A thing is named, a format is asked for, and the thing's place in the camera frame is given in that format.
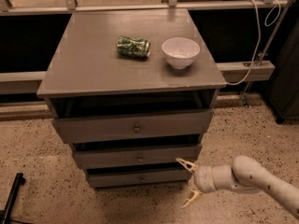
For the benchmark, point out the grey top drawer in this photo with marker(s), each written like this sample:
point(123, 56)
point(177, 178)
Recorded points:
point(120, 127)

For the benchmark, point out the crushed green soda can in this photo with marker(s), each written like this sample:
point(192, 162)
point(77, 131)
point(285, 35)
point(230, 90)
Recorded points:
point(133, 47)

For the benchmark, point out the white ceramic bowl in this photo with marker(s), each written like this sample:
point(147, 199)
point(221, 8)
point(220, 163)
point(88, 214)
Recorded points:
point(180, 52)

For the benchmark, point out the dark cabinet at right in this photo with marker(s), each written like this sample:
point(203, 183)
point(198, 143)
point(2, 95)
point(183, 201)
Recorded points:
point(282, 89)

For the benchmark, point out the grey bottom drawer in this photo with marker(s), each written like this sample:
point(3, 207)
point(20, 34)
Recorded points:
point(143, 177)

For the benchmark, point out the black floor stand leg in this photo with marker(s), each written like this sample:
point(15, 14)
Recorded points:
point(6, 212)

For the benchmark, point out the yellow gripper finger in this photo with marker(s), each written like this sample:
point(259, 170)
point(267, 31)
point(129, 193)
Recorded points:
point(188, 165)
point(193, 196)

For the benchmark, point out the grey drawer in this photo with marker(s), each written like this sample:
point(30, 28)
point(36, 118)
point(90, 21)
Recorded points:
point(132, 156)
point(120, 127)
point(143, 177)

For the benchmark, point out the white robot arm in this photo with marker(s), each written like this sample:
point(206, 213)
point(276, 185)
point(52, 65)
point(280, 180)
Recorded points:
point(243, 175)

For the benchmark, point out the grey railing beam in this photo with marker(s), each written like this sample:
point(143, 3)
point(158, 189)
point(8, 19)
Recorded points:
point(28, 82)

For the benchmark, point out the grey wooden drawer cabinet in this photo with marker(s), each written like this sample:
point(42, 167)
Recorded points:
point(89, 78)

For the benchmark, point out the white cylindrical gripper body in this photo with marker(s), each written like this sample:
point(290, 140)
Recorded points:
point(203, 178)

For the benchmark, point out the grey middle drawer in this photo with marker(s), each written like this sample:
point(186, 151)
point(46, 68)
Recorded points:
point(132, 156)

